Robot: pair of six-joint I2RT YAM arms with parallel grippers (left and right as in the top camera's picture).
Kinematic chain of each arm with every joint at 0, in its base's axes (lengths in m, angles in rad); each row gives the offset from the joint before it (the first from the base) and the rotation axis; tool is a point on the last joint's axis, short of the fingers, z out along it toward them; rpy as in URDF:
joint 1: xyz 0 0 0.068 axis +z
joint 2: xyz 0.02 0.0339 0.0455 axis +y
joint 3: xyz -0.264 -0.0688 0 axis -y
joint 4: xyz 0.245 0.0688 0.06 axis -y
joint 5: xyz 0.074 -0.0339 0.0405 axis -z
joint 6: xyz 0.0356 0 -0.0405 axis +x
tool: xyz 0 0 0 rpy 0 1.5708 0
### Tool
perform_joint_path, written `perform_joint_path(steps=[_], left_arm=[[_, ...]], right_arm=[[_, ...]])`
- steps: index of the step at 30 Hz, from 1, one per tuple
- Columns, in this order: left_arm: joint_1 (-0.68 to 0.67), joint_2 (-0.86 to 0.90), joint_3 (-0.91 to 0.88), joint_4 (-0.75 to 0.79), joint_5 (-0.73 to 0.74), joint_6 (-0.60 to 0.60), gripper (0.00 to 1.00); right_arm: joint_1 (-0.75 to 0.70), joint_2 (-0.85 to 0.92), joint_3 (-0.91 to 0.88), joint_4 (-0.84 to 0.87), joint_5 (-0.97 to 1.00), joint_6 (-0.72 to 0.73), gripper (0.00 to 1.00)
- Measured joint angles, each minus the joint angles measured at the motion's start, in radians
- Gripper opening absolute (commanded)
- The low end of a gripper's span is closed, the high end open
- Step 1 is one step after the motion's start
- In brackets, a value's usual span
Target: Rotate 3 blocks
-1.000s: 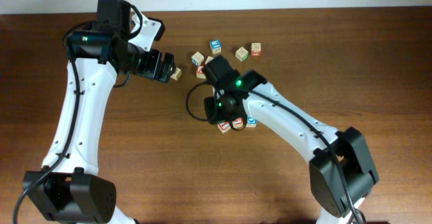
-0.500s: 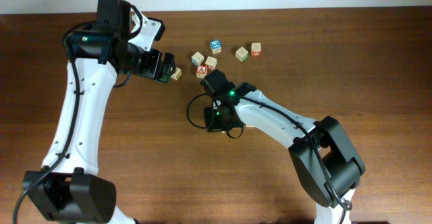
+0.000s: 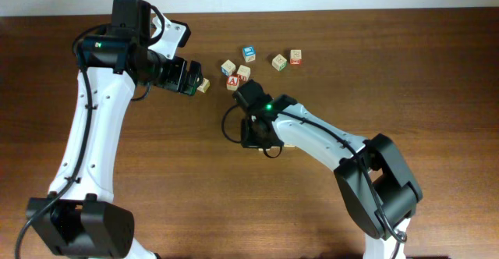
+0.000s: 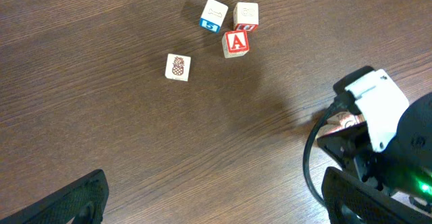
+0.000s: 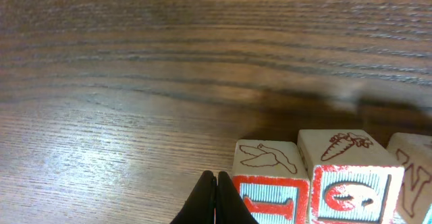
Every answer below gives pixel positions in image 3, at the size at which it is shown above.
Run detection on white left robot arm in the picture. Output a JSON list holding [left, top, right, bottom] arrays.
[[26, 0, 203, 258]]

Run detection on plain wooden block near left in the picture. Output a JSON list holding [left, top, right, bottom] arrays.
[[197, 78, 210, 93]]

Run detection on wooden block green print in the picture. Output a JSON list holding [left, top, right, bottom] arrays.
[[271, 54, 287, 71]]

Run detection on wooden block blue side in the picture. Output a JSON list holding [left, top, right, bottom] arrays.
[[221, 60, 236, 76]]

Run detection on blue top wooden block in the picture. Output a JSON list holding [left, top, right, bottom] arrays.
[[242, 46, 256, 62]]

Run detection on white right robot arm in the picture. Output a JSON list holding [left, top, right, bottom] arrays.
[[232, 80, 423, 258]]

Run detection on wooden block red bottom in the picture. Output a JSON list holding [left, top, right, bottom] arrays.
[[289, 49, 303, 66]]

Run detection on red letter A block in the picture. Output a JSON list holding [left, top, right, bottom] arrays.
[[226, 76, 240, 90]]

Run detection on wooden block red side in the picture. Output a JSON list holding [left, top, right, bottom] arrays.
[[236, 65, 251, 82]]

